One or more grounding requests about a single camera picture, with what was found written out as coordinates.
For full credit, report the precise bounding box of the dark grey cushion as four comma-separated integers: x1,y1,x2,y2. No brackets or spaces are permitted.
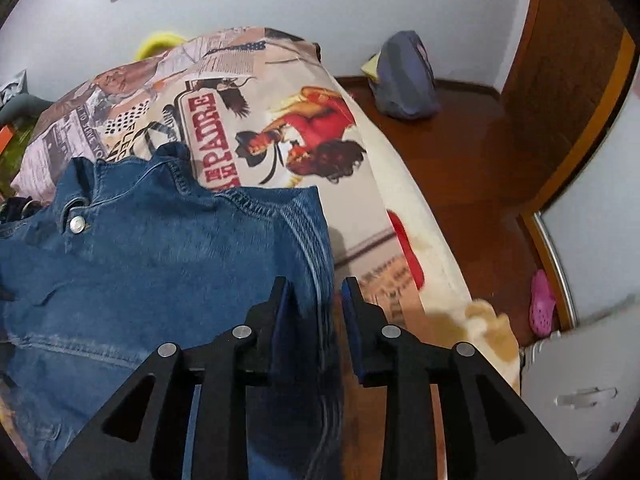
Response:
0,95,52,127

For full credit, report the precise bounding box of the green covered cabinet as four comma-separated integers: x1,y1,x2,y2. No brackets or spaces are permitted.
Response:
0,130,47,197

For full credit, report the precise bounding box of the pink clog slipper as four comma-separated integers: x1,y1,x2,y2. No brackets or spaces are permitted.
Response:
529,269,557,339

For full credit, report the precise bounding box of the white cabinet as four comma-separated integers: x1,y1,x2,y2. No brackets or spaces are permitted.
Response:
520,305,640,477

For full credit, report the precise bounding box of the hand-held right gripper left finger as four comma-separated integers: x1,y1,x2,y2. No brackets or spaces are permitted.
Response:
47,276,293,480

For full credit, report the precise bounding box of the blue denim jacket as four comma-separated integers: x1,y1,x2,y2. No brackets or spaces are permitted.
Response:
0,142,351,480

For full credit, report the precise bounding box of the printed blanket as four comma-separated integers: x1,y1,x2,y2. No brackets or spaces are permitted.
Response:
10,27,523,396

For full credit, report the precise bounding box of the grey backpack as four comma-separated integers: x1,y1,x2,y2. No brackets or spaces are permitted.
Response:
372,30,442,121

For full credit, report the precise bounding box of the pale yellow cloth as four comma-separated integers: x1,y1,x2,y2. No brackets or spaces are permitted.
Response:
361,52,384,82

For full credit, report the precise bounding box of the wooden door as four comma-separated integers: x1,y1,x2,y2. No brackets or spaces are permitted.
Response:
500,0,632,207

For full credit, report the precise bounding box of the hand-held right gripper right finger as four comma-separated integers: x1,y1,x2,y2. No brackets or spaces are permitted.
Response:
340,276,579,480

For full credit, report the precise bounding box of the yellow round object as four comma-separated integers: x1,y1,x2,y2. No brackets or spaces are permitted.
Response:
136,30,189,61

